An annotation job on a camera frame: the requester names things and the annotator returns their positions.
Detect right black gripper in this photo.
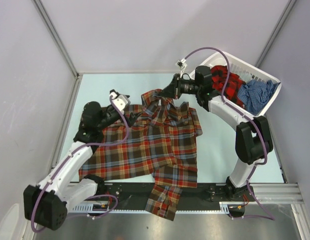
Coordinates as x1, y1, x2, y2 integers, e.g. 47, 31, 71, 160
158, 73, 201, 100

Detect brown red plaid shirt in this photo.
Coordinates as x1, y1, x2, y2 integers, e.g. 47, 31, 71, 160
78, 89, 203, 221

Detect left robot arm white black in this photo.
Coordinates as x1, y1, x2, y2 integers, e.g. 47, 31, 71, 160
23, 95, 130, 233

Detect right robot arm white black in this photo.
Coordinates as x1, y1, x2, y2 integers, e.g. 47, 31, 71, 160
159, 65, 274, 201

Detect red black checked shirt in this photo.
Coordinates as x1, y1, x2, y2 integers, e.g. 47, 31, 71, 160
210, 64, 247, 105

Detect white plastic laundry basket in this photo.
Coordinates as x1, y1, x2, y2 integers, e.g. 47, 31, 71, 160
201, 52, 281, 121

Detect blue checked shirt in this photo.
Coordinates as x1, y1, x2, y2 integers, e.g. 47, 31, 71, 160
237, 79, 280, 116

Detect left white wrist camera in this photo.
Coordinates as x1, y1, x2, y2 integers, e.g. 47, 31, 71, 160
109, 89, 131, 113

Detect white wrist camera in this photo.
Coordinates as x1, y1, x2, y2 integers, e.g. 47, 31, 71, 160
109, 89, 131, 113
175, 58, 188, 76

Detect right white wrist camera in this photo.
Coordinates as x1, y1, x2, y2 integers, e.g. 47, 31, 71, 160
175, 58, 188, 76

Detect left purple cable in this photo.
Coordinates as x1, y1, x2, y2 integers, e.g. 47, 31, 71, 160
30, 96, 132, 234

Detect purple cable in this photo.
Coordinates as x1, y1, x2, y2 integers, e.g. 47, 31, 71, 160
181, 46, 276, 221
30, 96, 132, 234

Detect left aluminium corner post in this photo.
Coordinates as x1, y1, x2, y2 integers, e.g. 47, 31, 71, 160
31, 0, 80, 77

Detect aluminium corner post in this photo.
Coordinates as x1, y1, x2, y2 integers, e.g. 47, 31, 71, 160
255, 0, 298, 68
31, 0, 80, 77

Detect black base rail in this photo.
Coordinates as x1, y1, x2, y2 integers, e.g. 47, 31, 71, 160
98, 182, 254, 211

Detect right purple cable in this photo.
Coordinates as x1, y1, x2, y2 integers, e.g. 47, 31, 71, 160
181, 46, 276, 221

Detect white slotted cable duct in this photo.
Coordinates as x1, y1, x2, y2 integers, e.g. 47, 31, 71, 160
69, 201, 246, 217

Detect right aluminium corner post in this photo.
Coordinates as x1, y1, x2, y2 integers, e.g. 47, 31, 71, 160
255, 0, 298, 68

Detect aluminium frame profile front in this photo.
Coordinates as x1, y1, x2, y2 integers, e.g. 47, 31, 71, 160
251, 183, 304, 204

